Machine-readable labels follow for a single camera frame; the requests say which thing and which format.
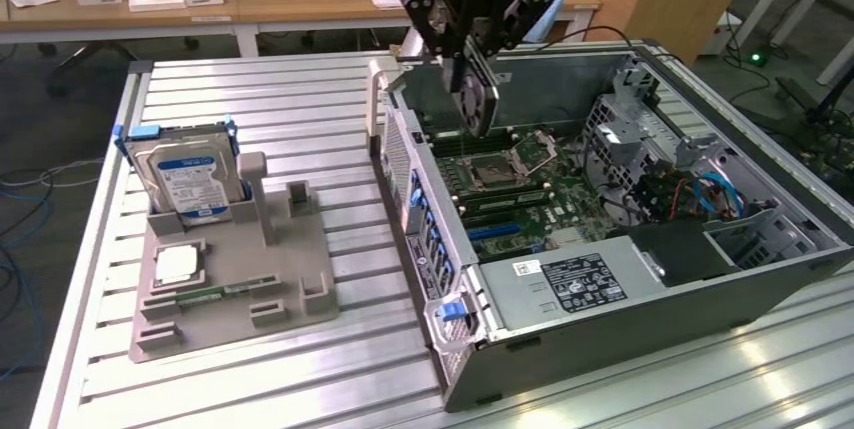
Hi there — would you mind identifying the black graphics card with fan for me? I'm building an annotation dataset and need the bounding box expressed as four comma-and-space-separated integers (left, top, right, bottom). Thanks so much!
452, 41, 501, 139

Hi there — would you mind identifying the metal socket cover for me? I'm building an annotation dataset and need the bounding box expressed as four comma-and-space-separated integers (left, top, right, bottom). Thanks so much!
509, 131, 568, 170

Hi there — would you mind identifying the grey perforated disk bay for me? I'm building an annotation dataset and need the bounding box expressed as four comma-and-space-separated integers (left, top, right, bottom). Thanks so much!
583, 93, 675, 190

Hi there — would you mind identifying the CPU socket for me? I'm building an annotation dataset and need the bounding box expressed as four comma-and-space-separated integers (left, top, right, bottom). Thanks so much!
465, 151, 528, 190

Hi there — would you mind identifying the installed RAM stick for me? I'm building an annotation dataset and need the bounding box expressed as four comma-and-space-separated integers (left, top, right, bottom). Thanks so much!
459, 191, 545, 213

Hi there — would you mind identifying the hard disk in blue caddy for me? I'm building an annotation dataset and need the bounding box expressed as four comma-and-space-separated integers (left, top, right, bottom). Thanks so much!
112, 116, 252, 228

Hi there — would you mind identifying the black chair base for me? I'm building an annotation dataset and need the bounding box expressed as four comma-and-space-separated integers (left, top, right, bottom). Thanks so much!
38, 41, 141, 98

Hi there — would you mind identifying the grey power supply unit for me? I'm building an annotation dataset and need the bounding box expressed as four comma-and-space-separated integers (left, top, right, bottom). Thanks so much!
476, 236, 668, 333

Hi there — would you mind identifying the silver CPU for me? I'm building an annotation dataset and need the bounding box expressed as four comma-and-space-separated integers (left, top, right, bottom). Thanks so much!
153, 244, 205, 288

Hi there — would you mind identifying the green RAM stick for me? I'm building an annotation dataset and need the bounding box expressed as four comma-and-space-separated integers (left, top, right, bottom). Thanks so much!
173, 276, 278, 303

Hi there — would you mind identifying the grey plastic parts rack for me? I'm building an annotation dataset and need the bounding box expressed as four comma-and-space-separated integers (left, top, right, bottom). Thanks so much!
129, 151, 341, 365

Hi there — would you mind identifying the dark grey open PC case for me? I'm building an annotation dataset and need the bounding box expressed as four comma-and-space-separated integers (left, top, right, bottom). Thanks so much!
365, 38, 854, 413

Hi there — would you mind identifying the black cable over case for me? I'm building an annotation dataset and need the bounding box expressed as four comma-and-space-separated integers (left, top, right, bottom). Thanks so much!
545, 23, 668, 58

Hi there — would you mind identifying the orange wire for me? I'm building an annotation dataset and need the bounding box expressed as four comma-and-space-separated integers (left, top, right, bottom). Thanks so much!
669, 181, 708, 220

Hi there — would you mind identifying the blue wire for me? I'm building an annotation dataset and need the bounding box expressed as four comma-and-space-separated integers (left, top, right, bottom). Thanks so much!
692, 173, 745, 220

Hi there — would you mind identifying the white floor cable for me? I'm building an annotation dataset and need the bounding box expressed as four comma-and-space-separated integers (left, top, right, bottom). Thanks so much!
0, 158, 105, 188

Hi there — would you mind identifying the blue floor cable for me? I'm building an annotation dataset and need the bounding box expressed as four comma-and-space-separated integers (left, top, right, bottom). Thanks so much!
0, 188, 52, 380

